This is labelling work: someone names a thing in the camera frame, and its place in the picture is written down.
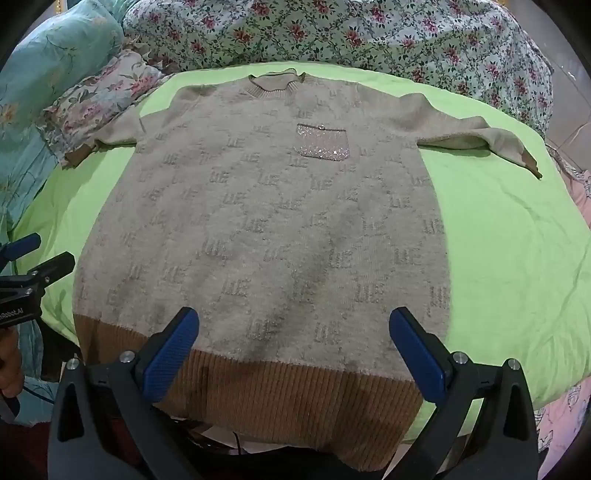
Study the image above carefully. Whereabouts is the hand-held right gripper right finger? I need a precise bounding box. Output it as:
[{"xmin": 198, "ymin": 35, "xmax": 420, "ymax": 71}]
[{"xmin": 389, "ymin": 307, "xmax": 541, "ymax": 480}]

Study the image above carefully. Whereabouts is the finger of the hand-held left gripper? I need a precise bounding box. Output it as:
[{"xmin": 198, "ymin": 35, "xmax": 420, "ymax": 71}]
[
  {"xmin": 0, "ymin": 233, "xmax": 42, "ymax": 268},
  {"xmin": 28, "ymin": 251, "xmax": 77, "ymax": 287}
]

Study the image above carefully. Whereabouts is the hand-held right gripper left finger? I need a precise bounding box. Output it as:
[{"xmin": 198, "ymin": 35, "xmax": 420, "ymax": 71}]
[{"xmin": 48, "ymin": 307, "xmax": 200, "ymax": 480}]

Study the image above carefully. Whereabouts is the beige knit sweater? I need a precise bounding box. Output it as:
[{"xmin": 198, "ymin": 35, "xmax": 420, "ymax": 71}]
[{"xmin": 62, "ymin": 69, "xmax": 543, "ymax": 472}]

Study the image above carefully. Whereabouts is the person's left hand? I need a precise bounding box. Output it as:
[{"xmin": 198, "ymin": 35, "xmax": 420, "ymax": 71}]
[{"xmin": 0, "ymin": 329, "xmax": 25, "ymax": 398}]

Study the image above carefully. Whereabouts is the green bed sheet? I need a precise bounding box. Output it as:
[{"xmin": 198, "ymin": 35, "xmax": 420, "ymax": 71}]
[{"xmin": 11, "ymin": 60, "xmax": 591, "ymax": 439}]

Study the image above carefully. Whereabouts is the pink printed cloth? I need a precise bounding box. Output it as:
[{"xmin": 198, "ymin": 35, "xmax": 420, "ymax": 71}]
[{"xmin": 533, "ymin": 138, "xmax": 591, "ymax": 462}]

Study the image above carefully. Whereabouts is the pink floral pillow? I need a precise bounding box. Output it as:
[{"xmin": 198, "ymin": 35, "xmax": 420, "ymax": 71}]
[{"xmin": 39, "ymin": 50, "xmax": 172, "ymax": 163}]

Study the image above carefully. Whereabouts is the teal floral pillow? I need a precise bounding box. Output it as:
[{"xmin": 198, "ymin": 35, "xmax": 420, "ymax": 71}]
[{"xmin": 0, "ymin": 0, "xmax": 126, "ymax": 416}]

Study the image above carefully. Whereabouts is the green floral quilt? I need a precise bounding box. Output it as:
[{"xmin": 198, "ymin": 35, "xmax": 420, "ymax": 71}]
[{"xmin": 121, "ymin": 0, "xmax": 555, "ymax": 139}]

